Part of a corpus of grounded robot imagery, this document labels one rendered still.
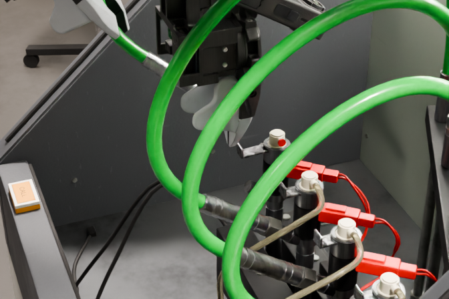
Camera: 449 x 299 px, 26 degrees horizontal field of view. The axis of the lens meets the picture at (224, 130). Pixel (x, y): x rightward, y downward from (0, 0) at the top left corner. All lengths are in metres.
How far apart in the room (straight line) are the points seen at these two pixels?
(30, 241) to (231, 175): 0.38
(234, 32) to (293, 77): 0.49
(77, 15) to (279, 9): 0.22
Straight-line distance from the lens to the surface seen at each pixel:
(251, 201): 0.71
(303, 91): 1.39
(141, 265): 1.30
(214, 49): 0.89
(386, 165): 1.43
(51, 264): 1.13
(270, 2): 0.90
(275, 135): 1.00
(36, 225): 1.19
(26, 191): 1.22
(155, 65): 1.05
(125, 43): 1.04
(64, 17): 1.03
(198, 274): 1.28
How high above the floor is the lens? 1.67
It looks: 33 degrees down
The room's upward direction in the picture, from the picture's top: straight up
